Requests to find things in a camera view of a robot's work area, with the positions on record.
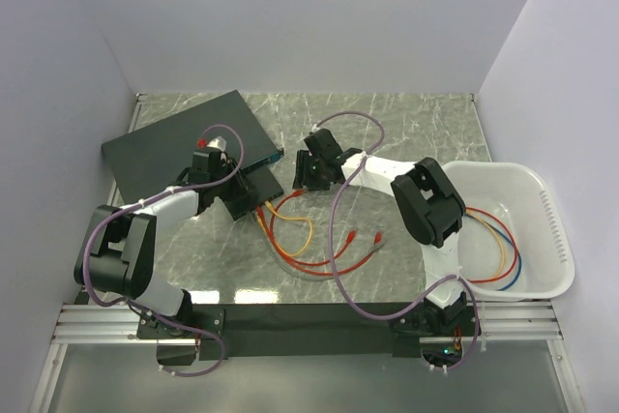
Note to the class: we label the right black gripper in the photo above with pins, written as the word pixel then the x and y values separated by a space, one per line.
pixel 302 176

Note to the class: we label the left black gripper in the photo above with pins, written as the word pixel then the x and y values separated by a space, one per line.
pixel 238 190

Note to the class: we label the small black box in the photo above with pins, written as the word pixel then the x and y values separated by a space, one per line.
pixel 249 189

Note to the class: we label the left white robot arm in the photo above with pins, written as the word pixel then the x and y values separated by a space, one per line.
pixel 118 251

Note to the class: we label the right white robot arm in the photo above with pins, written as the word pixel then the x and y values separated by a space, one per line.
pixel 429 204

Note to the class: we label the white plastic bin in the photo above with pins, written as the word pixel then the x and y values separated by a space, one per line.
pixel 520 205

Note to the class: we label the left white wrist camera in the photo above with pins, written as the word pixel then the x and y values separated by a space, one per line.
pixel 217 143

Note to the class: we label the large black network switch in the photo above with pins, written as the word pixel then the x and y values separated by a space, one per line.
pixel 146 160

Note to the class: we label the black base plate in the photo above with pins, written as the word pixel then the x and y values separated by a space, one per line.
pixel 257 330

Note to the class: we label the aluminium frame rail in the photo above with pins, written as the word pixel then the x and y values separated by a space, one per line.
pixel 500 321

